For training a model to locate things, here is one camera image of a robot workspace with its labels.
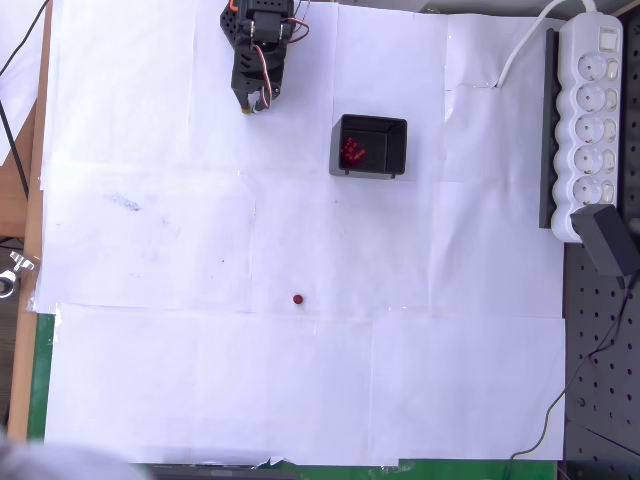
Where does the black square container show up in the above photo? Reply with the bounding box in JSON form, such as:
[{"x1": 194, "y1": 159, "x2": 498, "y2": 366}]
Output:
[{"x1": 328, "y1": 113, "x2": 409, "y2": 180}]

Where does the loose white paper sheet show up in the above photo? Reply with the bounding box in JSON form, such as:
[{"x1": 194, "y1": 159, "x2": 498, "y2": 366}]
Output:
[{"x1": 0, "y1": 0, "x2": 46, "y2": 166}]

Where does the white paper table cover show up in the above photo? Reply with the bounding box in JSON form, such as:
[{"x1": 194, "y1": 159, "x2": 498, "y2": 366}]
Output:
[{"x1": 37, "y1": 0, "x2": 569, "y2": 464}]

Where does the metal clamp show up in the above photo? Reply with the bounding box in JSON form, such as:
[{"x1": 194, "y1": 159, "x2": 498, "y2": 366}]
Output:
[{"x1": 0, "y1": 251, "x2": 41, "y2": 300}]

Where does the white power strip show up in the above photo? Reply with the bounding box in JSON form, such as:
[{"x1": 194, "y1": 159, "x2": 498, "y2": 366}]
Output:
[{"x1": 549, "y1": 12, "x2": 626, "y2": 245}]

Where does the black power adapter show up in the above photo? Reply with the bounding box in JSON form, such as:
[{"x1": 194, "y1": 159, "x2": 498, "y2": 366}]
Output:
[{"x1": 569, "y1": 203, "x2": 637, "y2": 278}]

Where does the dark flat device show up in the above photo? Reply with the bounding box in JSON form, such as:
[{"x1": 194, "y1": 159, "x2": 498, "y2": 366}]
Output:
[{"x1": 147, "y1": 462, "x2": 296, "y2": 480}]

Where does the blurry gray object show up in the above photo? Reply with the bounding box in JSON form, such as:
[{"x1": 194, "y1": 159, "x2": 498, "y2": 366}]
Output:
[{"x1": 0, "y1": 427, "x2": 131, "y2": 480}]

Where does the black pegboard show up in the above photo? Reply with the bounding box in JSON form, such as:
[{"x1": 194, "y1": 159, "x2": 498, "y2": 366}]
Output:
[{"x1": 562, "y1": 242, "x2": 640, "y2": 480}]

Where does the white power cable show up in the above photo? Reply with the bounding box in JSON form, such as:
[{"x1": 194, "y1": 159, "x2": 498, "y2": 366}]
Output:
[{"x1": 494, "y1": 0, "x2": 601, "y2": 89}]

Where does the black shelf rail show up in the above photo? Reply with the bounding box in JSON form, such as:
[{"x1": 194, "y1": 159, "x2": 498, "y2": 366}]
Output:
[{"x1": 538, "y1": 28, "x2": 561, "y2": 231}]

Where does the thin black adapter cable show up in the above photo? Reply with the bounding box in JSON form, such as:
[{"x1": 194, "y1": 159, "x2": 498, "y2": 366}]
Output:
[{"x1": 502, "y1": 273, "x2": 634, "y2": 480}]

